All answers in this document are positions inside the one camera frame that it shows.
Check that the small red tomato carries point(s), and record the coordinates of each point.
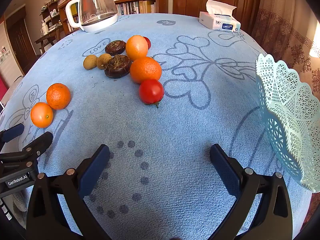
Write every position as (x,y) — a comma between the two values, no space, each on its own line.
(148,42)

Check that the blue printed table cloth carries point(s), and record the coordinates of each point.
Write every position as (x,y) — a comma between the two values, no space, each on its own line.
(175,130)

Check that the small wooden shelf rack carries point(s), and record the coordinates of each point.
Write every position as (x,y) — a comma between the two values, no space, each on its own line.
(51,11)

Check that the white tissue pack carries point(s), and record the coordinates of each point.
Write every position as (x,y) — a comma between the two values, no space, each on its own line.
(217,21)

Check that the smooth light orange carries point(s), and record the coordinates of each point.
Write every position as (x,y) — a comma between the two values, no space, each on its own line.
(41,114)
(136,47)

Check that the dimpled dark orange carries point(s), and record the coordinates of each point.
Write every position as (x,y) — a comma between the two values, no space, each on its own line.
(145,70)
(58,96)

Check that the glass kettle with white base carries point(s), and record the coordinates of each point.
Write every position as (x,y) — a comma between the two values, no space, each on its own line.
(100,22)

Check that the large dark water chestnut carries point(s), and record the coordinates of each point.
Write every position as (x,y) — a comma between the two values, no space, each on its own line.
(117,66)

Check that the small dark water chestnut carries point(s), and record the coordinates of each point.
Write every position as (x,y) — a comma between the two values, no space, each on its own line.
(115,47)

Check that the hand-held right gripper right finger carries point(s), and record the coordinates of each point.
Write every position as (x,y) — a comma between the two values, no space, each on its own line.
(225,171)

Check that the wooden side desk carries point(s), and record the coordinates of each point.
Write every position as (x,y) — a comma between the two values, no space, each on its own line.
(46,38)

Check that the light blue lattice plastic basket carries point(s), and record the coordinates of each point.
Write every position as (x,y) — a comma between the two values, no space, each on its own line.
(287,110)

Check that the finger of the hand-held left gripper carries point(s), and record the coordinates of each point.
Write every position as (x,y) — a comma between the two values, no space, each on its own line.
(41,142)
(12,133)

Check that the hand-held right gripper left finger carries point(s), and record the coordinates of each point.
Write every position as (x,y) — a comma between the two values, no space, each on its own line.
(96,170)

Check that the dark wooden door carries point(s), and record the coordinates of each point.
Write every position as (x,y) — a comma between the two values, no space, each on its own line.
(21,37)

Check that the brown longan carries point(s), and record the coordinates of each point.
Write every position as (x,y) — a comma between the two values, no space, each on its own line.
(90,62)
(103,60)

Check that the white jug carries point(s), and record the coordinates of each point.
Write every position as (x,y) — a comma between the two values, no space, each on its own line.
(44,28)

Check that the beige patterned curtain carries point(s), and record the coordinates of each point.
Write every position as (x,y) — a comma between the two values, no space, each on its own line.
(287,17)

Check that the large red tomato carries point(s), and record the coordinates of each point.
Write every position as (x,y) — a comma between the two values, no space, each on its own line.
(151,91)

